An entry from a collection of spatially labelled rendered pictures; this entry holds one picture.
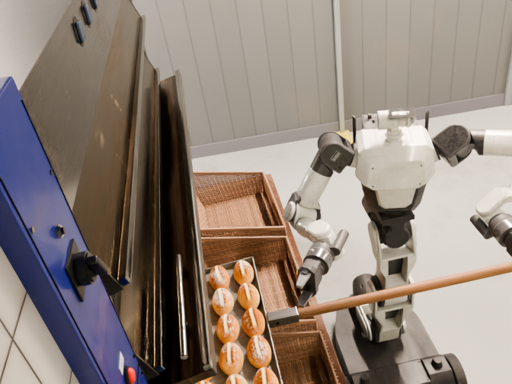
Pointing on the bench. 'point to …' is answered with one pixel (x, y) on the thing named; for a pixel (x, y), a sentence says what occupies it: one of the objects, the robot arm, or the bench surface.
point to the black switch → (81, 266)
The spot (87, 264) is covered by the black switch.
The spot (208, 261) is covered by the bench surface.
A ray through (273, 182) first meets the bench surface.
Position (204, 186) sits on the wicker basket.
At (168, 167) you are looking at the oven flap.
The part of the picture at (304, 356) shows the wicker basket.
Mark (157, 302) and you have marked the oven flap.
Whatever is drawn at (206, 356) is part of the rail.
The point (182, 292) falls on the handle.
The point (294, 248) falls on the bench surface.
